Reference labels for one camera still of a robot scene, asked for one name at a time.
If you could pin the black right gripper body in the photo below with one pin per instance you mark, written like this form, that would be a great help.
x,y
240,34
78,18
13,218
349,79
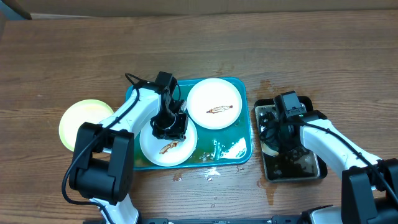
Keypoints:
x,y
286,142

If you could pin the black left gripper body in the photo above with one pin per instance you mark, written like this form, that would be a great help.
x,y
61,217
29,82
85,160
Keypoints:
x,y
166,125

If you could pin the yellow green scrubbing sponge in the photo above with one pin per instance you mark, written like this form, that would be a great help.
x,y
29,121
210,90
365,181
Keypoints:
x,y
268,150

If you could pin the white plate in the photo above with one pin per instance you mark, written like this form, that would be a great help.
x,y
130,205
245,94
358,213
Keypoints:
x,y
168,153
214,103

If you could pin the pale yellow plate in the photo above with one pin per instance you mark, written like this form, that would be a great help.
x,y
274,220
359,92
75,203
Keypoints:
x,y
92,111

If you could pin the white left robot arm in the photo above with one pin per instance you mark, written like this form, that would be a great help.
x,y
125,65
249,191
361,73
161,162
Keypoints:
x,y
101,170

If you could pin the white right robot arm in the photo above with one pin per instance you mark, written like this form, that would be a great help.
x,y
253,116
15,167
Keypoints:
x,y
368,183

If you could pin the black soapy water tray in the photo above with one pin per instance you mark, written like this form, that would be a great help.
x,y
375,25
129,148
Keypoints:
x,y
299,164

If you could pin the teal plastic tray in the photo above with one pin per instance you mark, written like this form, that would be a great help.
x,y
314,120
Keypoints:
x,y
228,146

